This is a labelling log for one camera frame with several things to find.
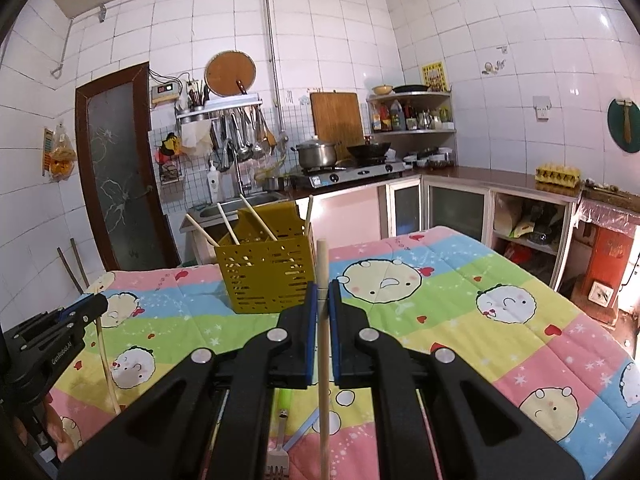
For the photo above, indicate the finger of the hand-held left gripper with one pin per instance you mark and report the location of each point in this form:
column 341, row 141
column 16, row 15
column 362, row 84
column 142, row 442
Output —
column 50, row 332
column 75, row 311

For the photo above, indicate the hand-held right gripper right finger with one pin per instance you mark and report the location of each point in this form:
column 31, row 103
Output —
column 336, row 330

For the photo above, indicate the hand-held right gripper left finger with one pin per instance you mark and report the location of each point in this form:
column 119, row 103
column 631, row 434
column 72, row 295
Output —
column 312, row 330

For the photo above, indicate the wooden chopstick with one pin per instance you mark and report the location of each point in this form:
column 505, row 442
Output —
column 107, row 375
column 324, row 410
column 202, row 230
column 228, row 225
column 257, row 217
column 309, row 210

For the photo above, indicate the yellow slotted utensil holder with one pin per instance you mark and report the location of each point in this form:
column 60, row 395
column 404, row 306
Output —
column 265, row 280

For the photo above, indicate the row of hanging kitchen utensils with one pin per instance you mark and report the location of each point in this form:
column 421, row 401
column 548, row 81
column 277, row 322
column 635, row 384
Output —
column 245, row 135

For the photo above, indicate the person's left hand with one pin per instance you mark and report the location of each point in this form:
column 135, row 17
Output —
column 62, row 435

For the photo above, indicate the thin leaning stick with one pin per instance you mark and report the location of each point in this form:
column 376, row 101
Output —
column 67, row 270
column 79, row 265

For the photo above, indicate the colourful cartoon printed blanket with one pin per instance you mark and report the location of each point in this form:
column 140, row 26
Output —
column 450, row 310

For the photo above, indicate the brown wooden glass door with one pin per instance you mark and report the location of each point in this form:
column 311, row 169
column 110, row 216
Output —
column 125, row 170

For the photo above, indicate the small steel pot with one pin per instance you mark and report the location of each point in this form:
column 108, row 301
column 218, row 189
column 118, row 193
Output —
column 275, row 184

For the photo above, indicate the plastic bag of oranges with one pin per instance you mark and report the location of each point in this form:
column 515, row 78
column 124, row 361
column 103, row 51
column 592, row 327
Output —
column 64, row 157

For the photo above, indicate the gas stove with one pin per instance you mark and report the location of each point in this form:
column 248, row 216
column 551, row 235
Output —
column 345, row 175

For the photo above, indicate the stainless steel sink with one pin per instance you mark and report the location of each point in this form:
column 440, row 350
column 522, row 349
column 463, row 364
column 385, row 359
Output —
column 210, row 210

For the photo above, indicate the white soap dispenser bottle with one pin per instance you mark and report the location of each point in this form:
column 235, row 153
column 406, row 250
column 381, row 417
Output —
column 213, row 185

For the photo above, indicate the steel pot with lid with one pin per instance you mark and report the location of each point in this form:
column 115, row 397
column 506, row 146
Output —
column 315, row 154

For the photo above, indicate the red hanging item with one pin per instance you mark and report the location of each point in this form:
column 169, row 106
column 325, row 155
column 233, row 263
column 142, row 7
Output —
column 162, row 158

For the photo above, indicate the black wok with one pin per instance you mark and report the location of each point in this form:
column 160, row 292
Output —
column 367, row 151

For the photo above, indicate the steel faucet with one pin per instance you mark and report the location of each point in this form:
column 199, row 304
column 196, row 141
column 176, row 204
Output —
column 235, row 165

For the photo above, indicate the yellow and black hanging item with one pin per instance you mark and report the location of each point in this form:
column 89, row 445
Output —
column 170, row 144

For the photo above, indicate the stack of bowls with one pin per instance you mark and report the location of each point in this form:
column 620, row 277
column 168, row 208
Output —
column 430, row 157

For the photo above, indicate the white hanging cloth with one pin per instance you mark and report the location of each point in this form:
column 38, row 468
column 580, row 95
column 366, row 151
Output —
column 195, row 137

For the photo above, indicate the rectangular wooden cutting board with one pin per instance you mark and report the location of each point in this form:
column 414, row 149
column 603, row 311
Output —
column 336, row 117

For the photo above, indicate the kitchen counter with cabinets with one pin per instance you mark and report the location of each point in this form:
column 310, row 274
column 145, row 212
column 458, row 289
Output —
column 490, row 180

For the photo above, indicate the small brown sauce bottle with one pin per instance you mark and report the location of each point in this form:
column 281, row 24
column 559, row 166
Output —
column 386, row 119

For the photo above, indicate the metal corner shelf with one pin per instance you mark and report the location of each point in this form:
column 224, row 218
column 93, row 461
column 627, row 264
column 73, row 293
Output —
column 430, row 131

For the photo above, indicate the steel kettle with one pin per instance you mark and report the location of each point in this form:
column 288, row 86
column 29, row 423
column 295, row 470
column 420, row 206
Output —
column 425, row 120

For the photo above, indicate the beige controller box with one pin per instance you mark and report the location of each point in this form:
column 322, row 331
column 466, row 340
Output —
column 166, row 94

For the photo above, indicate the yellow green jar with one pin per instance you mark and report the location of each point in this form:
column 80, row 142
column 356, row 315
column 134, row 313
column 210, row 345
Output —
column 445, row 115

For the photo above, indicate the beige bowl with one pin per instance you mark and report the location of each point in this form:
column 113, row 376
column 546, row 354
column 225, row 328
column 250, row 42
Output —
column 382, row 90

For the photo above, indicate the metal cup of chopsticks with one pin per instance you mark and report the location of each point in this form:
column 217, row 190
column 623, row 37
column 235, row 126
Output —
column 197, row 97

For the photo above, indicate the black frying pan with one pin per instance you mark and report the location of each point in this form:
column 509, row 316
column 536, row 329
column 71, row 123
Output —
column 411, row 88

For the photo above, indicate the round wooden cutting board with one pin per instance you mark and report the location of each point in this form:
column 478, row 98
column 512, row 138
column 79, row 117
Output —
column 227, row 72

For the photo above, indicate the yellow egg carton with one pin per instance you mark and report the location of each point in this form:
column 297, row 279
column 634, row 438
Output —
column 559, row 173

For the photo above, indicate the red cabinet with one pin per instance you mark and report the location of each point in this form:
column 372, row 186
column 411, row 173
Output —
column 610, row 255

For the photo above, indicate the clear plastic sheet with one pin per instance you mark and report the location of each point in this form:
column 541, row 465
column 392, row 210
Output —
column 605, row 212

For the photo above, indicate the striped wall hanging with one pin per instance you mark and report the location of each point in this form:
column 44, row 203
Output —
column 47, row 152

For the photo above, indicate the metal wall rack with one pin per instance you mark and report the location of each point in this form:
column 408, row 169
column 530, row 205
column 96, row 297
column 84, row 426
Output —
column 220, row 107

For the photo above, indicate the wall socket with plugs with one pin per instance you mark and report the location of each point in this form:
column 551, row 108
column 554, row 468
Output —
column 191, row 85

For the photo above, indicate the yellow wall poster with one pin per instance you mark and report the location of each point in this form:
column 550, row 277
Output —
column 433, row 76

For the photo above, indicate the metal wall pipe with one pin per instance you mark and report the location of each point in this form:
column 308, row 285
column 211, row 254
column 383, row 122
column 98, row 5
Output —
column 270, row 35

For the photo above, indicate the snail wall sticker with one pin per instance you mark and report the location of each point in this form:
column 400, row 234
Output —
column 492, row 66

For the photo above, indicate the round green wall board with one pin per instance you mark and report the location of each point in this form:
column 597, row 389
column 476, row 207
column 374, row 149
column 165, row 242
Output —
column 617, row 130

